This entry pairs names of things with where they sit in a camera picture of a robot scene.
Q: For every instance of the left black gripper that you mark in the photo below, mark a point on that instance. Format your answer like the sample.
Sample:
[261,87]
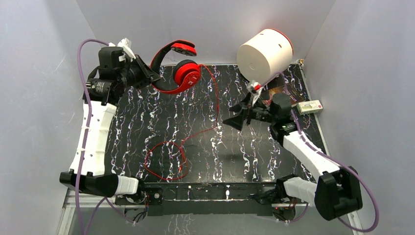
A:
[140,72]

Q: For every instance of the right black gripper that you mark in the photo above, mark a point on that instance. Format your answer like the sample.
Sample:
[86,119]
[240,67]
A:
[237,122]

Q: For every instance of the red black headphones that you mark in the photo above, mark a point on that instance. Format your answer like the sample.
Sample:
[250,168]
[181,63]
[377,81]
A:
[186,73]

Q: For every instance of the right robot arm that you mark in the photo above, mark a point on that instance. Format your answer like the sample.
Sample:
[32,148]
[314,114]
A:
[336,191]

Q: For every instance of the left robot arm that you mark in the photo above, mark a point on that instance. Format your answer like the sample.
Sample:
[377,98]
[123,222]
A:
[87,170]

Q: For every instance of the dark paperback book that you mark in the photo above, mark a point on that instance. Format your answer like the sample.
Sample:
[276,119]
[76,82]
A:
[295,95]

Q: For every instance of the white cylindrical container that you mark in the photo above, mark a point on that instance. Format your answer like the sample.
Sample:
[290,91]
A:
[265,55]

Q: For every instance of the small green white box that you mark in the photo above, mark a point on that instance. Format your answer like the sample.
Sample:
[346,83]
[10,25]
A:
[309,107]

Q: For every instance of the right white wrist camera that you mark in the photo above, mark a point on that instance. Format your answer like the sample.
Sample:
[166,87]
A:
[255,90]

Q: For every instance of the black front mounting rail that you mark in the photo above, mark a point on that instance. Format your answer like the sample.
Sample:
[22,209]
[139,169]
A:
[211,198]

